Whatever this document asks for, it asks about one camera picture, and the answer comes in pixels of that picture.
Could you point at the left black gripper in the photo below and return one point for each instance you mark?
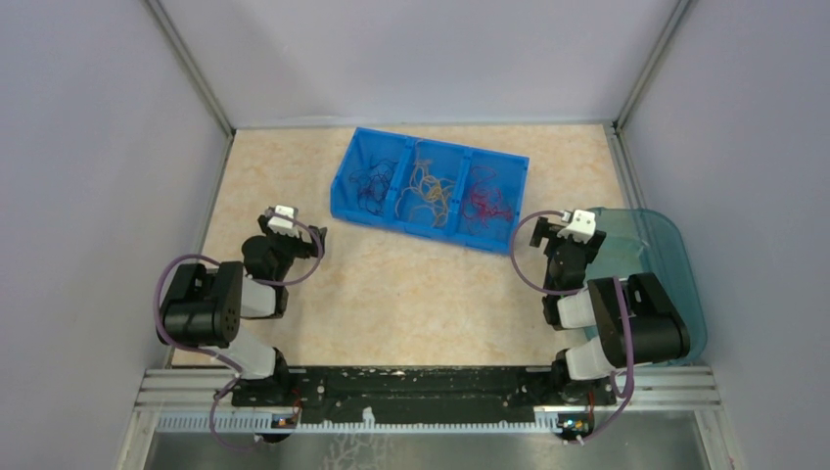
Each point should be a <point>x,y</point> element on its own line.
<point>306,249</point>

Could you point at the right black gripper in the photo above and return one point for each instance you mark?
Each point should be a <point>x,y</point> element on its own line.
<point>546,230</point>

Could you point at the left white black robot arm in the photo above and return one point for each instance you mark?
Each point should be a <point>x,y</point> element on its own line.
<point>205,307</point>

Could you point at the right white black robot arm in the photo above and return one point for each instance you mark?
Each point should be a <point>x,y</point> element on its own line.
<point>634,319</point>

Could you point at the teal transparent plastic tray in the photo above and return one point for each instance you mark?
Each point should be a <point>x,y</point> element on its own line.
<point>643,240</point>

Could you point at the blue three-compartment plastic bin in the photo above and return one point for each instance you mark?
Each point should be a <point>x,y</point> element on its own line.
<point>435,190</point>

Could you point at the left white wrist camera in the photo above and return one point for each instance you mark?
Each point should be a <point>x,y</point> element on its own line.
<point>282,220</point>

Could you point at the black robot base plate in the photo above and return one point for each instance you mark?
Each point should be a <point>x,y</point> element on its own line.
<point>427,395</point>

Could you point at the aluminium frame rail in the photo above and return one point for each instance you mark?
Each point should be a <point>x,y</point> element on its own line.
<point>661,388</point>

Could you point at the left aluminium corner post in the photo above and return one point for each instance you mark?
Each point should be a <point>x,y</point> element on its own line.
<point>187,61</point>

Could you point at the aluminium corner post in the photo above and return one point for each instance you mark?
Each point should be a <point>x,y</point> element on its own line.
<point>187,61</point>
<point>655,58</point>

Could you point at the right aluminium corner post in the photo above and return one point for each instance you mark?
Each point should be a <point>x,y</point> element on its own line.
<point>655,58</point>

